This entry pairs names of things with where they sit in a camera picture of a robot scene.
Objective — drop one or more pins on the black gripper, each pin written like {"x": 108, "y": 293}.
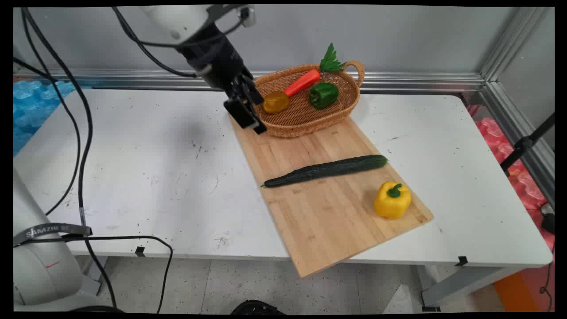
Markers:
{"x": 217, "y": 62}

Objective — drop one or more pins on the dark green cucumber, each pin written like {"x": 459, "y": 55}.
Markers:
{"x": 328, "y": 169}

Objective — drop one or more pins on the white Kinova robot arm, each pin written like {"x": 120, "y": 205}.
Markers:
{"x": 44, "y": 270}

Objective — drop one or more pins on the brownish yellow toy vegetable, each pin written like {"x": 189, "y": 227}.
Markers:
{"x": 275, "y": 103}

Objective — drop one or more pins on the woven wicker basket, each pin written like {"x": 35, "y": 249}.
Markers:
{"x": 303, "y": 118}

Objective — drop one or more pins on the orange toy carrot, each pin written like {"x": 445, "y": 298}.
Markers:
{"x": 303, "y": 82}

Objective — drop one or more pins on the green toy bell pepper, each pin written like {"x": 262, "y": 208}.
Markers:
{"x": 323, "y": 95}

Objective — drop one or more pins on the bamboo cutting board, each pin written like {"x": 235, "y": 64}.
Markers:
{"x": 319, "y": 217}

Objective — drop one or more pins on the yellow toy bell pepper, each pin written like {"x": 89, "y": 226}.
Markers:
{"x": 392, "y": 204}

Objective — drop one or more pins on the black tape piece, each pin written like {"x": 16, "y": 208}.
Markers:
{"x": 461, "y": 261}
{"x": 140, "y": 251}

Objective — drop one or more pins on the black round floor object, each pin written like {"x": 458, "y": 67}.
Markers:
{"x": 254, "y": 308}

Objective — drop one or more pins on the blue foam mat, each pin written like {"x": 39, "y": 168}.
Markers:
{"x": 31, "y": 106}

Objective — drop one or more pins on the black tripod stand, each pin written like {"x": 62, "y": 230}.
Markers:
{"x": 525, "y": 144}

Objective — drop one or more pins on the grey table leg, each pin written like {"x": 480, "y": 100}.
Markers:
{"x": 460, "y": 285}

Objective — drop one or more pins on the black plug box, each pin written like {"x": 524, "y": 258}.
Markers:
{"x": 548, "y": 221}

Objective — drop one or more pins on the horizontal aluminium frame rail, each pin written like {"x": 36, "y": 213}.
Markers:
{"x": 398, "y": 82}

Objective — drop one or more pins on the aluminium corner post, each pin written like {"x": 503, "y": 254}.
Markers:
{"x": 509, "y": 40}

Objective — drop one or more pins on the slanted aluminium side rail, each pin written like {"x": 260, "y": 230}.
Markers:
{"x": 518, "y": 133}

